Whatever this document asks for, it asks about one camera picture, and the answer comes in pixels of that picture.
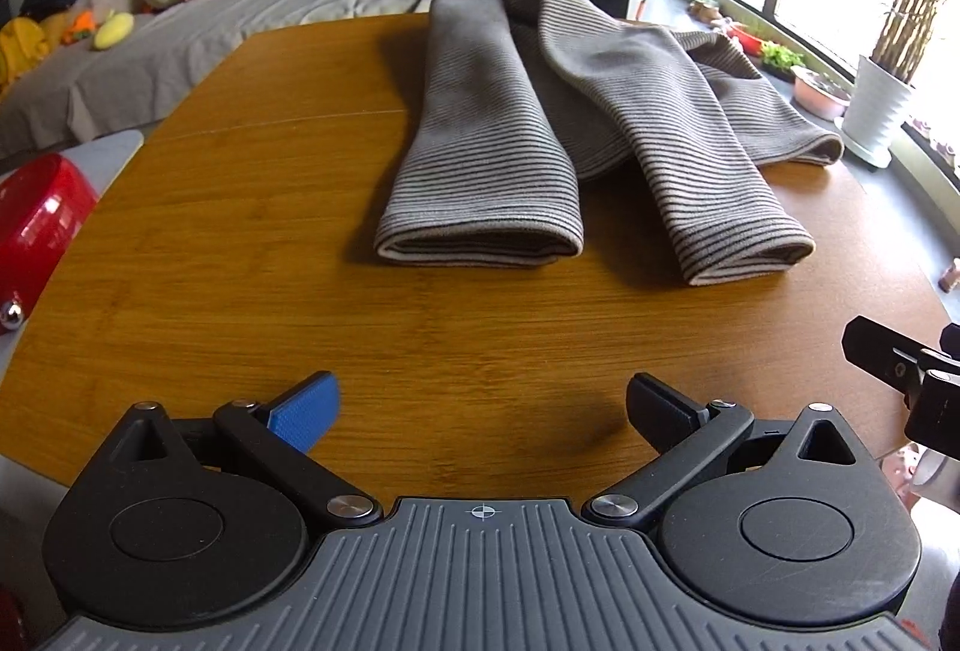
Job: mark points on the small yellow duck toy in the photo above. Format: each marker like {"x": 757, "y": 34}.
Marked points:
{"x": 117, "y": 27}

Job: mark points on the grey covered sofa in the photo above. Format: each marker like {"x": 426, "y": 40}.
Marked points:
{"x": 77, "y": 95}

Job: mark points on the white plant pot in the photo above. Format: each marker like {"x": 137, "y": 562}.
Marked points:
{"x": 879, "y": 106}

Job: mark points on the pink basin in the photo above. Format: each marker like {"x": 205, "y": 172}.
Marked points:
{"x": 819, "y": 95}

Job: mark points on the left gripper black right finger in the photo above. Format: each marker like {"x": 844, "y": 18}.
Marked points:
{"x": 694, "y": 445}

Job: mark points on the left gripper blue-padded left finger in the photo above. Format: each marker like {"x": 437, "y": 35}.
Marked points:
{"x": 270, "y": 442}

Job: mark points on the grey striped knit garment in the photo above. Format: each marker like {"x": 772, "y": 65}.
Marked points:
{"x": 526, "y": 99}

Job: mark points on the red basin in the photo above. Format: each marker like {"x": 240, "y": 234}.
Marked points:
{"x": 751, "y": 43}

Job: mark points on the red glossy case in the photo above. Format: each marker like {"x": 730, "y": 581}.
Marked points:
{"x": 44, "y": 205}

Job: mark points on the green plants tray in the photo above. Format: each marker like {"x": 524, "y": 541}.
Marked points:
{"x": 780, "y": 60}

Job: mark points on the orange plush toy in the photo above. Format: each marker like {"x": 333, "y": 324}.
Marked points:
{"x": 82, "y": 27}

